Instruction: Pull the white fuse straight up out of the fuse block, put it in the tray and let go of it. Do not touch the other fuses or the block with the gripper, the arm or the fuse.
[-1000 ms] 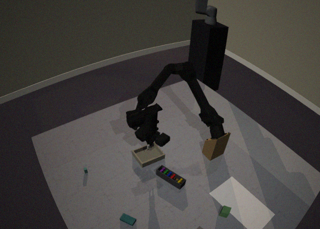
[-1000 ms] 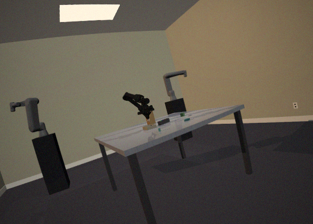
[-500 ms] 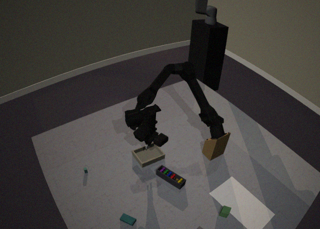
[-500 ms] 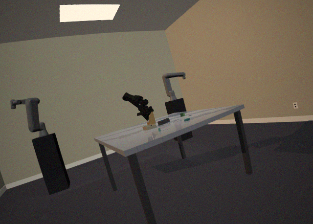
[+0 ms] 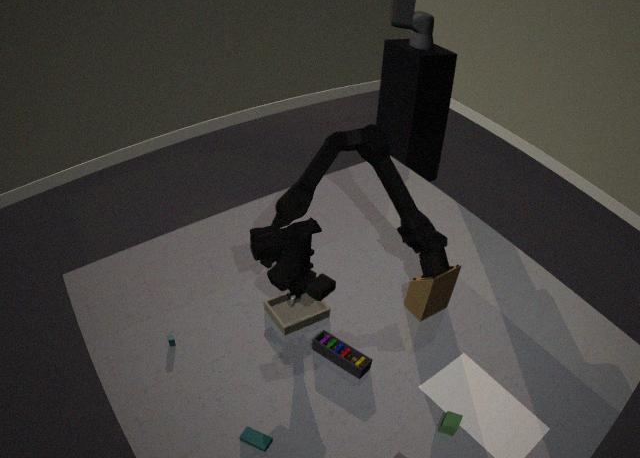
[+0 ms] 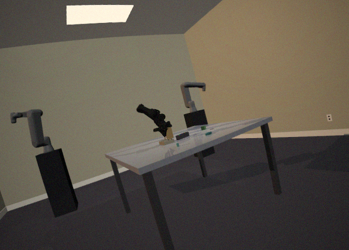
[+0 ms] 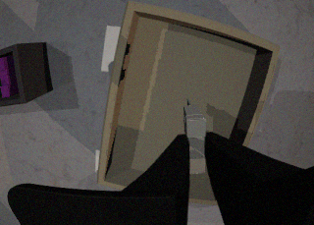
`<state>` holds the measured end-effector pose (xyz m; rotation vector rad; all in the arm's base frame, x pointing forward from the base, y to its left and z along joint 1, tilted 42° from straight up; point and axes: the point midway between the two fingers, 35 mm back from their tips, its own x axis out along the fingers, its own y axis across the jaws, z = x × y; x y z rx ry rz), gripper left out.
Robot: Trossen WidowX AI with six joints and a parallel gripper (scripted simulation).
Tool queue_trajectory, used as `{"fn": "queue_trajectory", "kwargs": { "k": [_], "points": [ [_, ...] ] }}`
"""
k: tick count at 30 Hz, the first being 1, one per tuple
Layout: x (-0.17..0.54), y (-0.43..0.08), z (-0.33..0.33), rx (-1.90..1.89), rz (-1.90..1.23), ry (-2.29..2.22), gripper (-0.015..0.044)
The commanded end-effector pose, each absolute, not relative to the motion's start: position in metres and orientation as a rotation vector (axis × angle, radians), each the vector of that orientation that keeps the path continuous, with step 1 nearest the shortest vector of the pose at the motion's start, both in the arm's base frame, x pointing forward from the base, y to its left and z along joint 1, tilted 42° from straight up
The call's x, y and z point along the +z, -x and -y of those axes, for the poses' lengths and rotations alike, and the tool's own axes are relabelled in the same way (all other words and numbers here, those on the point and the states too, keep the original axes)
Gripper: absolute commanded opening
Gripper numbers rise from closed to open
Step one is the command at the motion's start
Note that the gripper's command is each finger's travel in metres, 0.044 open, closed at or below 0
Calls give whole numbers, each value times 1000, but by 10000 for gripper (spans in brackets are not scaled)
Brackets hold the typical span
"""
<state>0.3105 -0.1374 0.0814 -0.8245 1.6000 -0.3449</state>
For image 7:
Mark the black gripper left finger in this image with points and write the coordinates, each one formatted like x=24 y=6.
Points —
x=158 y=197

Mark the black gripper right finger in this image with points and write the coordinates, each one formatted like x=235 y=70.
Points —
x=254 y=189

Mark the tan rectangular tray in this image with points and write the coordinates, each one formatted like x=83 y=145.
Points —
x=164 y=58

